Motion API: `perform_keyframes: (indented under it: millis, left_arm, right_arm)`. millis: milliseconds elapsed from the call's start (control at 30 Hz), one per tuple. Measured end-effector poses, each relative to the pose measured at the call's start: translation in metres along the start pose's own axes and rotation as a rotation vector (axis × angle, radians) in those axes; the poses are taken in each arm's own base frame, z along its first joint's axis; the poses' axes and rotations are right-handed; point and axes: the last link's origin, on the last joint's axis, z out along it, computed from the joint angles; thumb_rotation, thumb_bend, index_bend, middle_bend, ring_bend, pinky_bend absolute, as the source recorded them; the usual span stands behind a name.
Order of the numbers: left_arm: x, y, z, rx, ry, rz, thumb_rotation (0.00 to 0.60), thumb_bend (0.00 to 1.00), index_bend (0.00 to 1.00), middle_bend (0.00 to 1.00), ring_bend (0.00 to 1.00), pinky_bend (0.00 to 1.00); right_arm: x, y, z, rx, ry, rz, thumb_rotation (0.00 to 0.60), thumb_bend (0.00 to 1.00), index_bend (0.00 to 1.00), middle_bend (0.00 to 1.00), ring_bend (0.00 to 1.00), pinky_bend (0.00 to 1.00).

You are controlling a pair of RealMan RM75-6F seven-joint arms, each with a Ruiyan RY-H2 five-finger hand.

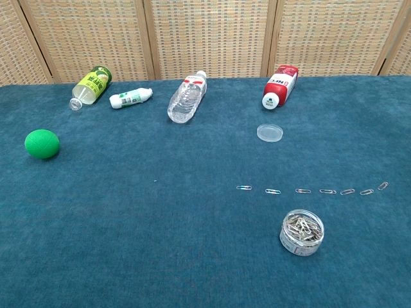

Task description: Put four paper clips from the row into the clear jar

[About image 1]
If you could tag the green ball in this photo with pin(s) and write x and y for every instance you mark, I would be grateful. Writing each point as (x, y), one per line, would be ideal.
(42, 144)

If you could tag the teal carpet table cover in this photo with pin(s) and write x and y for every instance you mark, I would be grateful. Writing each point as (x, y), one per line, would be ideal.
(160, 224)

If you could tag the clear dish with metal bits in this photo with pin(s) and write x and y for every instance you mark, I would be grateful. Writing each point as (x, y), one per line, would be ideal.
(302, 237)

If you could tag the small white green-print bottle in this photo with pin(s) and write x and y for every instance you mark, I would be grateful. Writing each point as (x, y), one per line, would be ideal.
(128, 97)

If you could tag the red juice bottle white cap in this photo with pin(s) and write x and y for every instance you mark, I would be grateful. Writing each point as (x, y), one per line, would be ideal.
(279, 86)

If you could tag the paperclip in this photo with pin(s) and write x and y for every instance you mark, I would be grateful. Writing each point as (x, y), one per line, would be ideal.
(347, 192)
(244, 187)
(382, 185)
(366, 192)
(273, 191)
(303, 191)
(327, 191)

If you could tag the yellow-green label plastic bottle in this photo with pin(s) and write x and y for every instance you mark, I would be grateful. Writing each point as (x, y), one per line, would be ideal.
(93, 83)

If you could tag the woven wooden screen panel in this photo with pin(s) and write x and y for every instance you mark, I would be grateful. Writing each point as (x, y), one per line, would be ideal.
(13, 48)
(334, 38)
(403, 54)
(208, 38)
(90, 38)

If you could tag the round white disc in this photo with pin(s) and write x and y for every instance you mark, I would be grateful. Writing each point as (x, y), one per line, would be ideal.
(269, 132)

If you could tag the clear water bottle red label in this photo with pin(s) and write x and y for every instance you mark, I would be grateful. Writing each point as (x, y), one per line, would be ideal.
(184, 99)

